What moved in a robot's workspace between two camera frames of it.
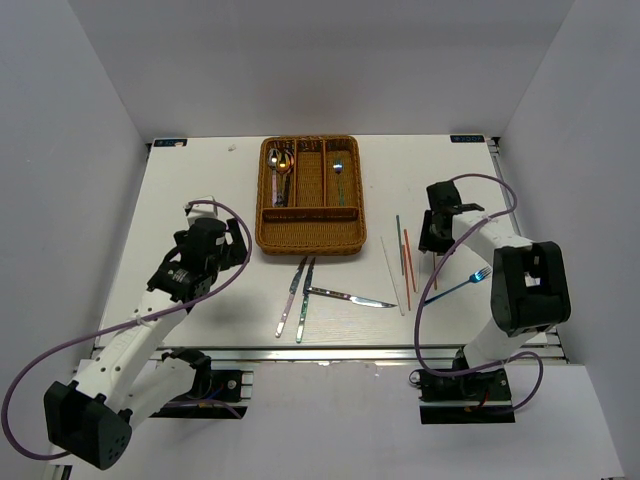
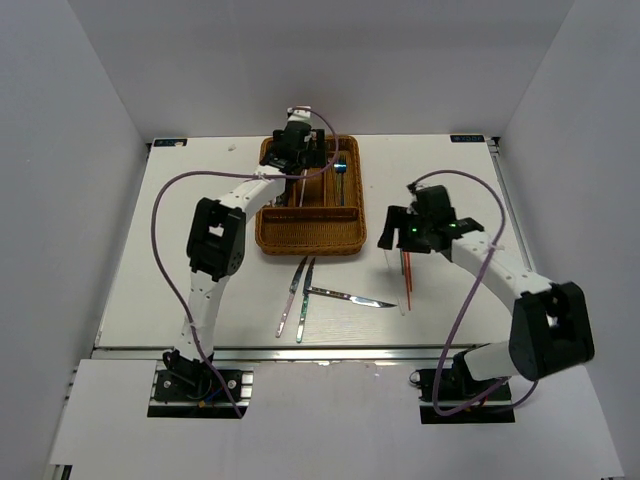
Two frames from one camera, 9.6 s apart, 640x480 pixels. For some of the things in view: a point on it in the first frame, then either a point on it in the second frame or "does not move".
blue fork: x=475 y=277 → x=341 y=169
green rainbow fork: x=338 y=165 does not move
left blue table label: x=170 y=142 does not move
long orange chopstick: x=406 y=274 does not move
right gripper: x=425 y=242 → x=397 y=218
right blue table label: x=466 y=138 does not move
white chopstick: x=395 y=287 does not move
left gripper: x=234 y=253 → x=315 y=158
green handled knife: x=306 y=290 does not move
